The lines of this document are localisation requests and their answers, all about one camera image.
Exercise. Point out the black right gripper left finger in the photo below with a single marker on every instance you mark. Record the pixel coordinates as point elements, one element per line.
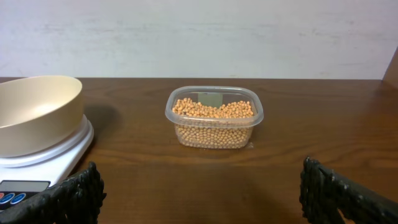
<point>77,199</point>

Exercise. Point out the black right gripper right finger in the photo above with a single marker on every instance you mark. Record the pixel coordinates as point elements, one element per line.
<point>328,197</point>

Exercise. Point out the pile of soybeans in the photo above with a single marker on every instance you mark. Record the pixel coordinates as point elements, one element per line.
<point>224,127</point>

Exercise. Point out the white digital kitchen scale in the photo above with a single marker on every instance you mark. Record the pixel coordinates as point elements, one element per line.
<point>25,176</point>

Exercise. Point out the cream bowl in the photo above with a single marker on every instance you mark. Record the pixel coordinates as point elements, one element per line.
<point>38,112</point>

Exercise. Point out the clear plastic container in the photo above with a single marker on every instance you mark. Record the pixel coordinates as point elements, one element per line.
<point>215,96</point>

